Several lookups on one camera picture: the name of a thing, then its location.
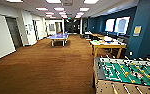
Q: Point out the wall notice papers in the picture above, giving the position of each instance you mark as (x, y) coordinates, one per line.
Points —
(28, 27)

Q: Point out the white door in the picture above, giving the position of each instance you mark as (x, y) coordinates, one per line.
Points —
(1, 38)

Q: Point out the ceiling light panel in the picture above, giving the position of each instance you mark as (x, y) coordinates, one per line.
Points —
(53, 1)
(84, 9)
(42, 9)
(59, 9)
(15, 1)
(91, 1)

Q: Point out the foosball gaming table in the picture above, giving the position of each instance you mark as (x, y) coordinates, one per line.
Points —
(127, 75)

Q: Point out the white table with dishes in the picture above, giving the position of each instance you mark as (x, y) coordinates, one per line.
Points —
(107, 46)

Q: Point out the blue ping pong table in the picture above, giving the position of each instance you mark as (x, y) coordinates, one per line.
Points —
(58, 36)

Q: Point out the dark open doorway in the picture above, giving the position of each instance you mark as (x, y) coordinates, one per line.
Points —
(13, 31)

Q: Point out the narrow bright window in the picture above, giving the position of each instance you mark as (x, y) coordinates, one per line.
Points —
(109, 25)

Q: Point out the wide bright window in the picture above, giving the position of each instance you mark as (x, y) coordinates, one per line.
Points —
(122, 25)

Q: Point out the tan wall plaque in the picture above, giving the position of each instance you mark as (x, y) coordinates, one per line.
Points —
(137, 30)

